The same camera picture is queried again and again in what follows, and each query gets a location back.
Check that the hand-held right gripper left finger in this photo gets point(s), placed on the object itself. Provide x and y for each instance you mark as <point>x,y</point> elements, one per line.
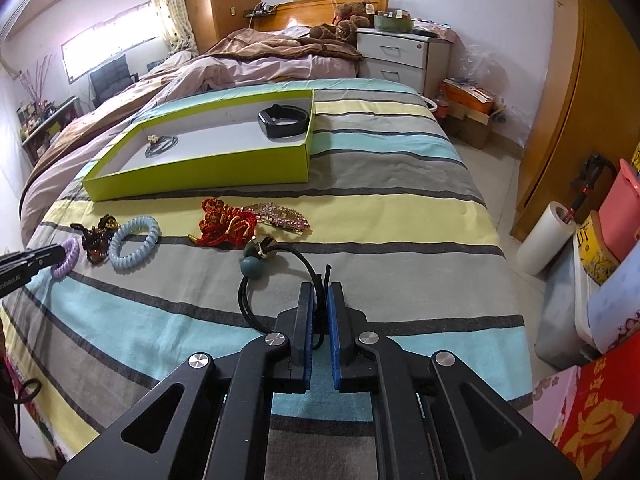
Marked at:
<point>307,372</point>

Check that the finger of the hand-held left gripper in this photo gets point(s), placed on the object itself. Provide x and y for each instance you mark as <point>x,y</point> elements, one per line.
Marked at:
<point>35,259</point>

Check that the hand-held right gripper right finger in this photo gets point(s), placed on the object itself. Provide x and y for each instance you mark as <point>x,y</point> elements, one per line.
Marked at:
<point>336,345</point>

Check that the black gold hair ornament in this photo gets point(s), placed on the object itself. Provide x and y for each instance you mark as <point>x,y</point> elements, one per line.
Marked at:
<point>107,222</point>

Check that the pink rhinestone hair clip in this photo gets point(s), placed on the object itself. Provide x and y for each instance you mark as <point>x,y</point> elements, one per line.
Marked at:
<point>280,218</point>

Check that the green cardboard box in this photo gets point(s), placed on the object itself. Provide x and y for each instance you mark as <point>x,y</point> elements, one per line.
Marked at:
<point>200,180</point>

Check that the cluttered desk shelf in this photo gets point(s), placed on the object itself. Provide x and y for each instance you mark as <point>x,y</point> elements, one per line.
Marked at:
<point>45,125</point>

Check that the striped bed sheet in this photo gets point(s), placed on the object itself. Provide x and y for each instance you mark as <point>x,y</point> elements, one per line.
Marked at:
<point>400,210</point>

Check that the dried branches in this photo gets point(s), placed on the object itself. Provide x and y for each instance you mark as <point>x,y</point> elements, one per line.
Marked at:
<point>35,80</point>

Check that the black chair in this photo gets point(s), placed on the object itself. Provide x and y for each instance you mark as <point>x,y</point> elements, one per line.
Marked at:
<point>112,77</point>

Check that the pink floral box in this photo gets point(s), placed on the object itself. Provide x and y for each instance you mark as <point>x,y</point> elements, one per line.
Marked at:
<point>552,400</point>

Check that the clear storage bin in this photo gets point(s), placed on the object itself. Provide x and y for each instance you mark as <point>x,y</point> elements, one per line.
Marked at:
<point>560,310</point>

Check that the white paper roll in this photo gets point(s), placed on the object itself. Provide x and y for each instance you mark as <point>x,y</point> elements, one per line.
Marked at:
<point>545,240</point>

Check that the window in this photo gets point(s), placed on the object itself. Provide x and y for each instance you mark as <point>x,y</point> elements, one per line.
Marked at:
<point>110,35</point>

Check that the white trash bin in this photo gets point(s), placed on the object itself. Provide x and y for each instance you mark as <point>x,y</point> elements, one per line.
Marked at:
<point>434,106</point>

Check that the pink quilt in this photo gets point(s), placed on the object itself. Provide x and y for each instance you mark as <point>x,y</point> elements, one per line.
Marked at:
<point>225,70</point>

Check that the yellow printed box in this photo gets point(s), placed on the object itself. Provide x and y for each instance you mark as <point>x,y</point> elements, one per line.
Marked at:
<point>595,252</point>

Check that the red gold printed box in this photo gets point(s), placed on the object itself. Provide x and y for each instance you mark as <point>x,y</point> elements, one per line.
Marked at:
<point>605,410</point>

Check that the orange box of books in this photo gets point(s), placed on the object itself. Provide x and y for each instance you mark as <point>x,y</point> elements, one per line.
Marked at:
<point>470,100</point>

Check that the white floral paper bag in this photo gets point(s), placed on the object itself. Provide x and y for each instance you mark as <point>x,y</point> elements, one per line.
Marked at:
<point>617,310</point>

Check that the patterned curtain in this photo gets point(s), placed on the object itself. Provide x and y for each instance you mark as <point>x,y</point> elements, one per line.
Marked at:
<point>170,5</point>

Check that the white nightstand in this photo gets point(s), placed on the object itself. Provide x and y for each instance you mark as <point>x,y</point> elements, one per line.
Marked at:
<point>400,55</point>

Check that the brown blanket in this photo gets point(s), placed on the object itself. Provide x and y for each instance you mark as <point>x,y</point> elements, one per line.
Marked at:
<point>260,42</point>

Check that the red black folded scooter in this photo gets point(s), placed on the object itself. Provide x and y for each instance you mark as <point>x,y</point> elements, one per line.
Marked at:
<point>595,170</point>

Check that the clear plastic bag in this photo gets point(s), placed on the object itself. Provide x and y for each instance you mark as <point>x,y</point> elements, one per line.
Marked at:
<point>477,60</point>

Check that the tall wooden cabinet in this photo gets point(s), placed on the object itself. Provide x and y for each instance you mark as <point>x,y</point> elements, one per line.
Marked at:
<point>220,0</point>

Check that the pink plastic container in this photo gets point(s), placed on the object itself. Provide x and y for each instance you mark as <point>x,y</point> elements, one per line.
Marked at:
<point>622,205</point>

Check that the brown teddy bear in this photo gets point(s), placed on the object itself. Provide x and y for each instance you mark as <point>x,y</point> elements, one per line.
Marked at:
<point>345,22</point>

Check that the green basin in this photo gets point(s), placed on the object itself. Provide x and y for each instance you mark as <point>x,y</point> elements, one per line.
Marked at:
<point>394,22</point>

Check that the power strip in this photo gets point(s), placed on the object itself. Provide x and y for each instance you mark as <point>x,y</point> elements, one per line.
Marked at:
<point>260,9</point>

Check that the wooden bed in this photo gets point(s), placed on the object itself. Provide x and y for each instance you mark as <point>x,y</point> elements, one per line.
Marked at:
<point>320,5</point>

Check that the large wooden wardrobe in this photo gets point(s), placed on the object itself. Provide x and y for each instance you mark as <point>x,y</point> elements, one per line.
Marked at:
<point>575,85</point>

